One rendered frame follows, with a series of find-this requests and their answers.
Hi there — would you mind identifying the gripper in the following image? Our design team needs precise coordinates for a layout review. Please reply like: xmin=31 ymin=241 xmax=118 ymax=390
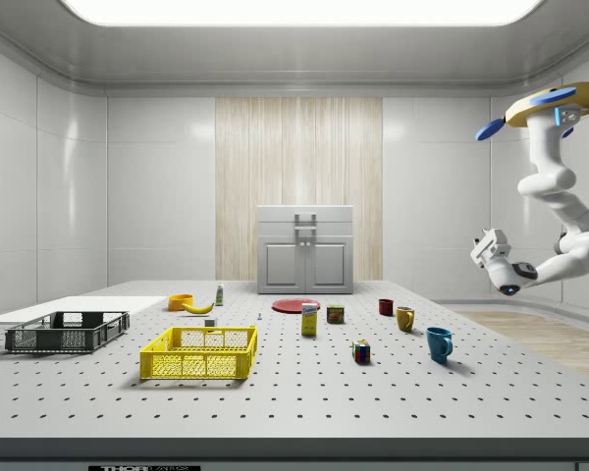
xmin=469 ymin=227 xmax=512 ymax=271

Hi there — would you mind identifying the blue mug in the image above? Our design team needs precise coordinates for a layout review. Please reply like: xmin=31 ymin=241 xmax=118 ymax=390
xmin=425 ymin=327 xmax=455 ymax=365

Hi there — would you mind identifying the yellow mug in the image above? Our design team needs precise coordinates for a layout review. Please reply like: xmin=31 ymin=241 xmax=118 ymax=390
xmin=396 ymin=305 xmax=416 ymax=333

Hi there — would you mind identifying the drone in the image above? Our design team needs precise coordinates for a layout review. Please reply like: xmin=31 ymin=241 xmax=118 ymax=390
xmin=474 ymin=80 xmax=589 ymax=142

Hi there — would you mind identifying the white cabinet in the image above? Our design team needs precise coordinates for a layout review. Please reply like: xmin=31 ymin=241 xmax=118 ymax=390
xmin=256 ymin=204 xmax=354 ymax=295

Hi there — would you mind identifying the yellow box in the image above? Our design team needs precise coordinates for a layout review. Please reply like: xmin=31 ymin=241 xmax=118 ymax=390
xmin=301 ymin=302 xmax=321 ymax=338

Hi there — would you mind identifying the red plate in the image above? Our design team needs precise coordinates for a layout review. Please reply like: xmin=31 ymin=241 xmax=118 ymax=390
xmin=271 ymin=297 xmax=321 ymax=315

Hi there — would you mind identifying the yellow basket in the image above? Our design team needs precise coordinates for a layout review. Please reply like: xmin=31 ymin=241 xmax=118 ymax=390
xmin=138 ymin=326 xmax=259 ymax=382

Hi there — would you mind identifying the dark grey basket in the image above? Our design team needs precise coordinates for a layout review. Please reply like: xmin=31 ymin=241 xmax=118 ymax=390
xmin=4 ymin=310 xmax=132 ymax=355

